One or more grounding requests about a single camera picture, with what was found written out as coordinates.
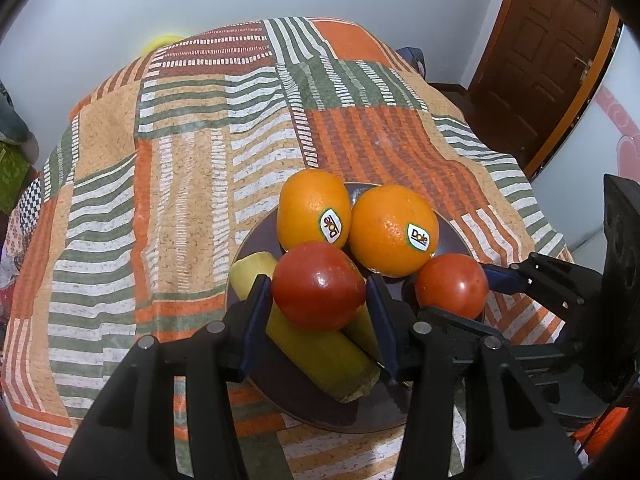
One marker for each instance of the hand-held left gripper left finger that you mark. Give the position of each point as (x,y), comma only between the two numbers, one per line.
(257,310)

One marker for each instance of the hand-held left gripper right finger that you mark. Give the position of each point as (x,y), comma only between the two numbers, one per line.
(382,325)

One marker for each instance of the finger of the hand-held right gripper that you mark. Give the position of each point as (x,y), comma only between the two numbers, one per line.
(505,279)
(460,321)

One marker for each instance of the yellow-green sugarcane piece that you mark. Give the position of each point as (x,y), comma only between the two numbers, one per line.
(362,332)

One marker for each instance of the red tomato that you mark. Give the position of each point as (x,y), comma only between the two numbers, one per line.
(317,287)
(450,285)

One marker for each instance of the yellow banana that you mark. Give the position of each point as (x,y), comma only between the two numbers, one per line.
(315,355)

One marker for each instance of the orange with sticker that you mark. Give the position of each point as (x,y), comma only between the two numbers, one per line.
(307,210)
(387,232)

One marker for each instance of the purple plate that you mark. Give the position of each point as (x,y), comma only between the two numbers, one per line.
(310,405)

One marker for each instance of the striped patchwork blanket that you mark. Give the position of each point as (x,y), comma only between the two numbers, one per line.
(150,160)

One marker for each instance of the brown wooden door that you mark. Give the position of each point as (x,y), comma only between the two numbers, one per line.
(540,60)

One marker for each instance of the black white checkered cloth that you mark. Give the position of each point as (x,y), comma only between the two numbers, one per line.
(31,202)

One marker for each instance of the yellow round plastic object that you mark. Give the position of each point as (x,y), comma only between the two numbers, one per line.
(162,42)

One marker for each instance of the grey plush pillow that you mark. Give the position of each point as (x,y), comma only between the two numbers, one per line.
(12,115)

